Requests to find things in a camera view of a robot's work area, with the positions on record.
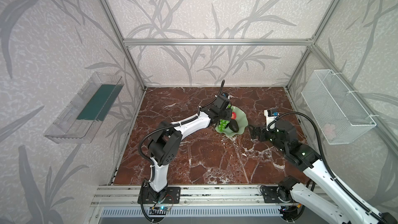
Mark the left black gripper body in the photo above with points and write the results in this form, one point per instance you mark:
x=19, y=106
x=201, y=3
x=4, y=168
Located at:
x=225, y=116

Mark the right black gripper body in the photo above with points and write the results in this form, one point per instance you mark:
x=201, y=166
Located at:
x=259, y=132

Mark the green fake grape bunch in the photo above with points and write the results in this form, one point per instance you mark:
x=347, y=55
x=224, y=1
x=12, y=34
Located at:
x=222, y=125

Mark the red fake apple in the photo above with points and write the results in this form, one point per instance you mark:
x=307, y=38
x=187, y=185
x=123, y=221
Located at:
x=233, y=116

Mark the dark fake avocado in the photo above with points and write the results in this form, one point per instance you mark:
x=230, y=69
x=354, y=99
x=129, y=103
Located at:
x=233, y=125

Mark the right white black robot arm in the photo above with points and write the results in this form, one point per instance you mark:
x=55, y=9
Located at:
x=345, y=206

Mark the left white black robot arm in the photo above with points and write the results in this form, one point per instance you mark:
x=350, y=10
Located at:
x=165, y=140

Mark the light green scalloped fruit bowl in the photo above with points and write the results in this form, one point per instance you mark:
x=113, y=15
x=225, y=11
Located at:
x=241, y=120

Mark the pink object in basket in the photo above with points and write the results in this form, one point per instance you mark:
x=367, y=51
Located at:
x=329, y=131

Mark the right small circuit board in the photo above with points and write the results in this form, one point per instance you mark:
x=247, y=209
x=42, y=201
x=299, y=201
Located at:
x=291, y=213

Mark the small circuit board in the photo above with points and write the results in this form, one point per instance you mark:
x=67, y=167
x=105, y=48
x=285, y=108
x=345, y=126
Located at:
x=160, y=210
x=291, y=213

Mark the left small circuit board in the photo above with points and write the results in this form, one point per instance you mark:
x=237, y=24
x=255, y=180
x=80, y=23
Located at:
x=160, y=210

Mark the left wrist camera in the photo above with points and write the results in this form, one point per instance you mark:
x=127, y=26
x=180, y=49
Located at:
x=226, y=95

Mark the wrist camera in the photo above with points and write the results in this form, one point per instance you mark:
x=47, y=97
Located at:
x=271, y=116
x=226, y=95

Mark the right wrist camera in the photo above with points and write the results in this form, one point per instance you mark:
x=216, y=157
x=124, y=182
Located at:
x=271, y=116

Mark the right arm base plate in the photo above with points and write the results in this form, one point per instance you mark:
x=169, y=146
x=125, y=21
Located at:
x=276, y=194

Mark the white wire mesh basket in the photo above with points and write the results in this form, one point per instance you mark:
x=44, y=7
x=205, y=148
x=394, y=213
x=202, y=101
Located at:
x=331, y=101

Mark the aluminium cage frame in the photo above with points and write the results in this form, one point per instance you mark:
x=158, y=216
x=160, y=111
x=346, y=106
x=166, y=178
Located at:
x=272, y=42

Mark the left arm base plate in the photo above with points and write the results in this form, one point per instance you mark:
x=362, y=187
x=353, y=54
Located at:
x=169, y=195

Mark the clear acrylic wall shelf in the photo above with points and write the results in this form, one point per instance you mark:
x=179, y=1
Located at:
x=82, y=118

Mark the aluminium front rail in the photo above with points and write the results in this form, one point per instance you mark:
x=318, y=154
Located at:
x=202, y=195

